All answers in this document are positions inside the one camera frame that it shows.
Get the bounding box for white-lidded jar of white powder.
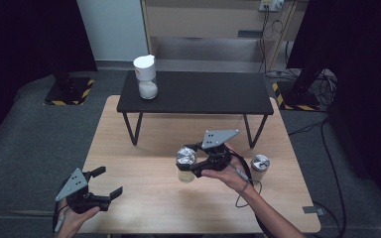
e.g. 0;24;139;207
132;54;159;100

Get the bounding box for silver-lidded jar of yellow powder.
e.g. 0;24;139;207
176;146;198;183

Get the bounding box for stand base with striped tape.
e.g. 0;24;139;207
43;76;96;107
271;80;321;112

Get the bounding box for white power strip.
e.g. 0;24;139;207
258;0;285;13

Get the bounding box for white panel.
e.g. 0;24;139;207
76;0;150;62

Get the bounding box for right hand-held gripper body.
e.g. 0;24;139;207
188;129;241;179

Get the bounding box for black floor cable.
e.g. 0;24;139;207
287;117;349;238

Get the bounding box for person's right hand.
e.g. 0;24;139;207
200;143;256;196

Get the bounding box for right hand-held gripper cable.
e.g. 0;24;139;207
227;148;274;238

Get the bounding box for person's left hand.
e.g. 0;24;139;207
55;197;101;238

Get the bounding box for black curtain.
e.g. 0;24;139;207
0;0;99;150
287;0;381;214

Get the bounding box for wooden cabinet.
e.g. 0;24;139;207
140;0;301;72

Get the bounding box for bundle of black cables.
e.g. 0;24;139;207
312;69;339;107

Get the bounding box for hand-held gripper cable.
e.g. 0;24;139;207
52;179;72;238
227;148;274;238

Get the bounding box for black shelf with metal legs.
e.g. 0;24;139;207
116;69;275;149

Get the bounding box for black cables on cabinet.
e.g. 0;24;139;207
258;6;286;74

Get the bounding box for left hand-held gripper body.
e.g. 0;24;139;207
55;168;112;215

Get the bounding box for left hand-held gripper cable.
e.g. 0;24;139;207
52;179;72;238

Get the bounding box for grey tape piece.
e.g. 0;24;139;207
302;205;325;216

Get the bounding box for silver-lidded jar of brown powder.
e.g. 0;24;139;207
250;154;272;182

